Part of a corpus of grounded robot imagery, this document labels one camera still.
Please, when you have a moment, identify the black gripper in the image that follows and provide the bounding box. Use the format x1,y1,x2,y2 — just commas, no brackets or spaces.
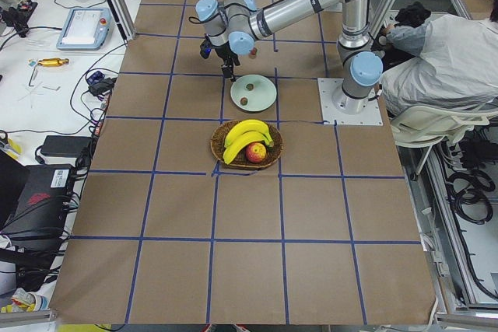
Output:
212,42,240,82

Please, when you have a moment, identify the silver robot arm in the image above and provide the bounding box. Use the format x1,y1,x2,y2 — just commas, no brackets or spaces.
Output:
189,0,383,114

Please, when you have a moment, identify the light green plate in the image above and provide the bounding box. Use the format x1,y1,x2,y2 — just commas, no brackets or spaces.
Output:
230,75,277,112

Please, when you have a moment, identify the yellow banana bunch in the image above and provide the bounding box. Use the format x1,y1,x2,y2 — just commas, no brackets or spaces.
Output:
223,119,274,164

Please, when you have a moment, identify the woven wicker basket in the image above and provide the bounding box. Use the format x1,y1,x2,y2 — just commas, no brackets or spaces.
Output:
210,121,283,170

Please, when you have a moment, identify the red yellow apple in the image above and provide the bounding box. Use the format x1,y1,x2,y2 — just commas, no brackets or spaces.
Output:
245,142,267,163

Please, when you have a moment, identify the teach pendant tablet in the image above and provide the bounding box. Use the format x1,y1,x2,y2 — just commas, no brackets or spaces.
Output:
56,8,113,51

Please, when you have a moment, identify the gold wrapped tool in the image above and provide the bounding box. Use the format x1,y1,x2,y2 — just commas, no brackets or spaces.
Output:
37,58,69,68

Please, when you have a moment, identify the white office chair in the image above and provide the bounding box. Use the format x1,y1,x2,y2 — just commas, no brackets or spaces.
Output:
390,98,498,177

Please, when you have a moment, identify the black power adapter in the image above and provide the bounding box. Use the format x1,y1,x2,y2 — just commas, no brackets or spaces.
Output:
40,135,91,158

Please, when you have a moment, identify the person in white shirt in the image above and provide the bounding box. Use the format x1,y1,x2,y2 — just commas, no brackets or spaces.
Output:
379,8,497,115

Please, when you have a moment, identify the black computer box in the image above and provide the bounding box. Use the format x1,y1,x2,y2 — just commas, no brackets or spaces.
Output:
1,153,77,240

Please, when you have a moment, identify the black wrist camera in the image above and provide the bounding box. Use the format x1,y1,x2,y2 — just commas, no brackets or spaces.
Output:
200,37,212,59

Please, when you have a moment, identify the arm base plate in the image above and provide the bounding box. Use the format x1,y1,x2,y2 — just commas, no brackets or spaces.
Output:
317,78,383,126

